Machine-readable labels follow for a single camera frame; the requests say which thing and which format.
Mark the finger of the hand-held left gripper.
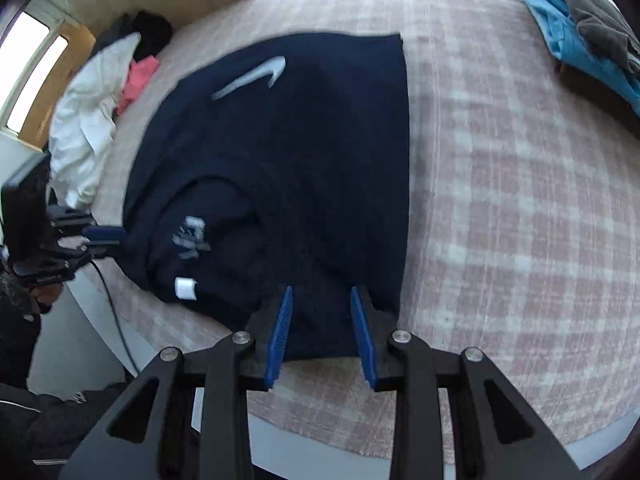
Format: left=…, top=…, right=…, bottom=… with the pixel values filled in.
left=80, top=242, right=123, bottom=261
left=80, top=225, right=128, bottom=244

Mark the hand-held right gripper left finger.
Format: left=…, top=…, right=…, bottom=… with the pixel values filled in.
left=59, top=285, right=295, bottom=480

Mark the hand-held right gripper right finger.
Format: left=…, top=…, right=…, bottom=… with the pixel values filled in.
left=350, top=285, right=581, bottom=480

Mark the navy blue t-shirt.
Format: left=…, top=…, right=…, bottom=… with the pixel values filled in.
left=121, top=32, right=412, bottom=363

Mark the person's left hand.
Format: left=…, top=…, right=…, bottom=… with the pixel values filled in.
left=30, top=282, right=66, bottom=316

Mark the white cloth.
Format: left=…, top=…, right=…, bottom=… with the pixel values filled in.
left=50, top=32, right=143, bottom=208

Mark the pink cloth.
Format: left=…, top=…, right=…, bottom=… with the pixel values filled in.
left=114, top=56, right=161, bottom=117

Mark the person's black jacket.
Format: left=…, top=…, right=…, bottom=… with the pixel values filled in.
left=0, top=382, right=146, bottom=480

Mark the pink plaid blanket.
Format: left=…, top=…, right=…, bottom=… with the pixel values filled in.
left=92, top=0, right=640, bottom=463

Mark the black cloth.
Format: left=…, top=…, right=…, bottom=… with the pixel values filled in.
left=92, top=10, right=175, bottom=61

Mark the folded blue garment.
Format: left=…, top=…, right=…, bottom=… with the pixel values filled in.
left=502, top=0, right=640, bottom=106

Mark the folded grey garment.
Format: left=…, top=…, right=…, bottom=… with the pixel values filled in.
left=542, top=0, right=640, bottom=78

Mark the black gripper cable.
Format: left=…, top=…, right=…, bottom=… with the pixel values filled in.
left=90, top=257, right=141, bottom=378

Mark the wooden door frame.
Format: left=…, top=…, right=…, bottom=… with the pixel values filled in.
left=17, top=22, right=97, bottom=153

